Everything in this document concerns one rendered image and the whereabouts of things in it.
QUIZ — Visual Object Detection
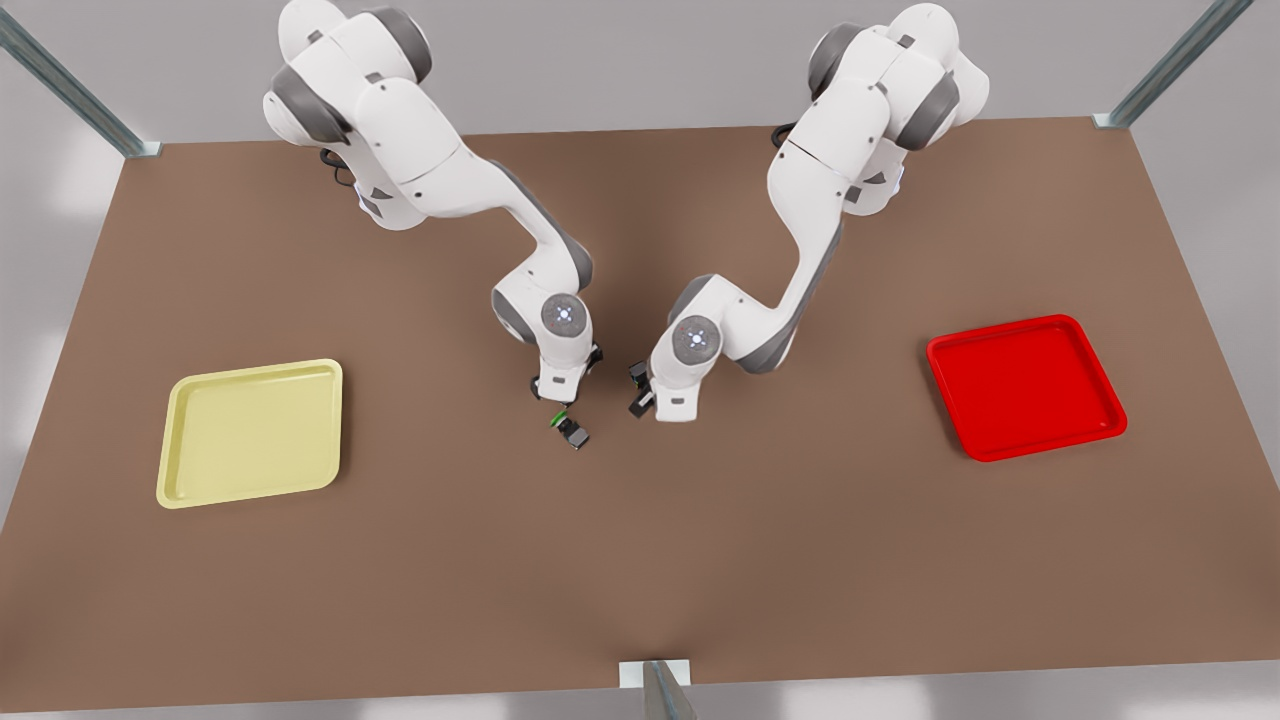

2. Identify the red square tray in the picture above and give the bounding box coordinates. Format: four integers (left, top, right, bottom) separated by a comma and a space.
925, 314, 1129, 464

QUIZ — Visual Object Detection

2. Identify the pale yellow square tray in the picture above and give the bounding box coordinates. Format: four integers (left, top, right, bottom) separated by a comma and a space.
156, 358, 344, 510

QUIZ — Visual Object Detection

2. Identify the silver frame post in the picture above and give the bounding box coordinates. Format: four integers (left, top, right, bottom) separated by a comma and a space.
619, 659, 694, 720
0, 8, 162, 160
1092, 0, 1257, 130

